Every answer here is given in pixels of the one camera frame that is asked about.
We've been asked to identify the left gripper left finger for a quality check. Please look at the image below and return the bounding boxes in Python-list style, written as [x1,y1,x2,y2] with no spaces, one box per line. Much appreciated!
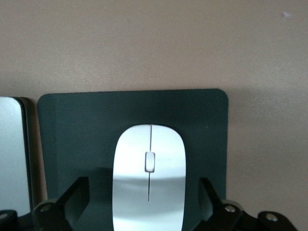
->
[0,177,90,231]

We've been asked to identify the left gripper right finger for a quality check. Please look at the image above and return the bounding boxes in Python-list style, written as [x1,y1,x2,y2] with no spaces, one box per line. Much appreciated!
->
[198,178,296,231]

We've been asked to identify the black mouse pad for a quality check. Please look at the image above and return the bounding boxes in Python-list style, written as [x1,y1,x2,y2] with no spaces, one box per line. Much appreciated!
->
[37,88,229,231]

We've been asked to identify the silver closed laptop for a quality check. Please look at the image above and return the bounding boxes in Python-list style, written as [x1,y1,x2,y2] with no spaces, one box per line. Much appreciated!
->
[0,96,40,215]

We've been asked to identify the white computer mouse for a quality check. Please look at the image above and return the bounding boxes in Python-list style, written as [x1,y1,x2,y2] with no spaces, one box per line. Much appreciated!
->
[112,124,187,231]

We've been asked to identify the brown table cover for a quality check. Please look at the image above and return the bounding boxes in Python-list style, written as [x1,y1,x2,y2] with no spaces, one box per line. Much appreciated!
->
[0,0,308,231]

